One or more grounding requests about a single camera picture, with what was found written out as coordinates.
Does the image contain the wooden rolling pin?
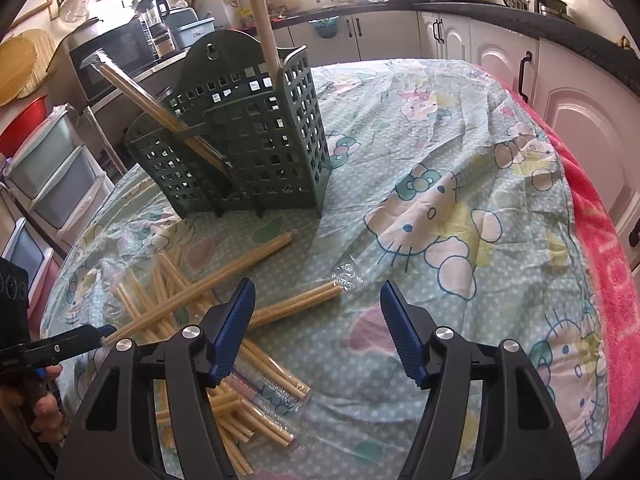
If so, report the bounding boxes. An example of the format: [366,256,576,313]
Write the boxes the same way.
[9,1,54,29]

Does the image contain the pale blue plastic box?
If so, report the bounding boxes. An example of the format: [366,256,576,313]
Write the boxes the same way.
[165,7,217,49]

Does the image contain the pile of bamboo chopsticks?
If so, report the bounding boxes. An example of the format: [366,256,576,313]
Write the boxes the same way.
[112,245,313,477]

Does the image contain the white base cabinets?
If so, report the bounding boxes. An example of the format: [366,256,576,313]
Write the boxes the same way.
[272,9,640,266]

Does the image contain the red plastic basin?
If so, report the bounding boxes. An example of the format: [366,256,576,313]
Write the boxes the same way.
[0,94,49,157]

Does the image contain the person's left hand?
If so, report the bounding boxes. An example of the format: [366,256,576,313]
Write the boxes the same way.
[29,364,66,444]

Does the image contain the black kitchen countertop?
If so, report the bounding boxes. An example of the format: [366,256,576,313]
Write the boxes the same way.
[270,0,640,96]

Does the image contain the black microwave oven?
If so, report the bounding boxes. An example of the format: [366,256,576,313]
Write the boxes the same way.
[67,15,167,104]

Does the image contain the cartoon printed tablecloth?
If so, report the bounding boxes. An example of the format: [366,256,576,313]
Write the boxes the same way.
[40,57,608,480]

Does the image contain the teal hanging bin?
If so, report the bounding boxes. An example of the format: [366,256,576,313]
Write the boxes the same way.
[312,16,341,41]

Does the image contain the black plastic basket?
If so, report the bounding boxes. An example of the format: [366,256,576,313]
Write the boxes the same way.
[125,29,333,219]

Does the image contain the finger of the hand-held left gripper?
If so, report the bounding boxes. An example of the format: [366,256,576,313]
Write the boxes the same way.
[22,324,117,367]

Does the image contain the black blender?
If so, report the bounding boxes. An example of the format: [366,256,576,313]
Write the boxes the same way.
[136,0,177,59]

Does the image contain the round wooden board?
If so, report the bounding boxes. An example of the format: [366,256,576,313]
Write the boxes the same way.
[0,37,40,107]

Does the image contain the bamboo mat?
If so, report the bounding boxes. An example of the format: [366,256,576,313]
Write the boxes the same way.
[19,28,59,99]

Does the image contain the long wooden stick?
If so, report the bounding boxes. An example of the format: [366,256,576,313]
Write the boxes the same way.
[239,0,281,79]

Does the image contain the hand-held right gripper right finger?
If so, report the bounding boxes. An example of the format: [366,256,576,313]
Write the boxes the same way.
[380,279,583,480]

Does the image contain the white plastic drawer unit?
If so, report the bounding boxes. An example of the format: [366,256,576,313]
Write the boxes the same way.
[4,104,117,232]
[0,217,57,322]

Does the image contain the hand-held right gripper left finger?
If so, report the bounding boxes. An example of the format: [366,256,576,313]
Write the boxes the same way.
[54,277,257,480]

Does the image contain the metal shelf rack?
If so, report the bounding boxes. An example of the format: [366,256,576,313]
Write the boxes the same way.
[75,57,173,178]

